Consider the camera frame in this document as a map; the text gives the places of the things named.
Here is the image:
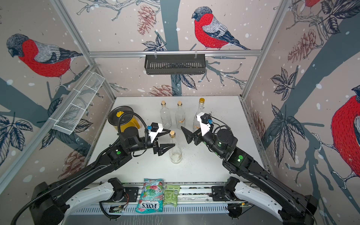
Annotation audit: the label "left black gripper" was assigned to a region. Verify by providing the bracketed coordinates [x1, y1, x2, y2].
[127, 127, 175, 156]

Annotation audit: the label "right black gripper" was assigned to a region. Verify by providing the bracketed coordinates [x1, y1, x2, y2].
[183, 125, 227, 159]

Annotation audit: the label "round glass bottle cork stopper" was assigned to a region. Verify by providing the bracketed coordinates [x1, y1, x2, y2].
[169, 130, 182, 164]

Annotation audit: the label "square glass bottle with cork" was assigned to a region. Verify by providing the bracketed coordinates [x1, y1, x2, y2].
[160, 100, 172, 129]

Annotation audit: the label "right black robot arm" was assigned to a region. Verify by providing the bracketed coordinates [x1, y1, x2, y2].
[181, 127, 318, 225]

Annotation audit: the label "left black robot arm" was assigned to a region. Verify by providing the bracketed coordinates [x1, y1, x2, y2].
[11, 119, 175, 225]

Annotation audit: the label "tall glass bottle gold cap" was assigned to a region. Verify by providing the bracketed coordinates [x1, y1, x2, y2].
[193, 98, 205, 132]

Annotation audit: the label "square glass bottle cork stopper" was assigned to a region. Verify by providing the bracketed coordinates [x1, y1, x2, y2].
[175, 101, 186, 129]

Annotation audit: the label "yellow pot with glass lid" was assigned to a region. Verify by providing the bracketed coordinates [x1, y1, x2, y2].
[107, 106, 141, 132]

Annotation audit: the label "green snack packet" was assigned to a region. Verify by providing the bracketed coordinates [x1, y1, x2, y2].
[163, 184, 181, 207]

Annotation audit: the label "Fox's candy bag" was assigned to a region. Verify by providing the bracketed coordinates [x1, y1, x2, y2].
[136, 179, 164, 214]

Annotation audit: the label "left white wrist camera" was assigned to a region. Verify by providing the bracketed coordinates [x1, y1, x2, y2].
[147, 122, 163, 143]

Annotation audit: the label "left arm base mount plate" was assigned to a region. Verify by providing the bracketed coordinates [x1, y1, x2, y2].
[108, 178, 139, 203]

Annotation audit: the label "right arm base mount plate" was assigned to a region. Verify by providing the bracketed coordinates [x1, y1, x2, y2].
[209, 176, 248, 203]

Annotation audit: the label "black hanging wire shelf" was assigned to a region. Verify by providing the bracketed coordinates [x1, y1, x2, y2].
[144, 54, 206, 75]

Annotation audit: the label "aluminium front rail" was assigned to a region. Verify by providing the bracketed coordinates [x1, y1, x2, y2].
[70, 182, 290, 205]

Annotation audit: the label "white wire mesh basket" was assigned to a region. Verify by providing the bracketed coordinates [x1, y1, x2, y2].
[52, 72, 105, 135]

